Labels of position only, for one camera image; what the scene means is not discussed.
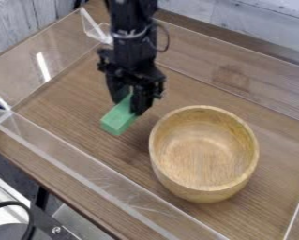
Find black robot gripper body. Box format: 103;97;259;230
94;29;168;99

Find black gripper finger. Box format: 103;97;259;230
105;74;129;104
129;85;153;115

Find green rectangular block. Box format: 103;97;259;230
100;95;136;136

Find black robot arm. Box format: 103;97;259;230
97;0;165;115

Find brown wooden bowl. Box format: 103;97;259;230
149;105;259;203

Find clear acrylic tray walls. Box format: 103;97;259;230
0;1;299;240

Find black table leg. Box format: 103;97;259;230
34;187;49;210

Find grey metal bracket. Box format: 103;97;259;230
29;205;80;240

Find black cable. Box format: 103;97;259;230
0;200;36;240

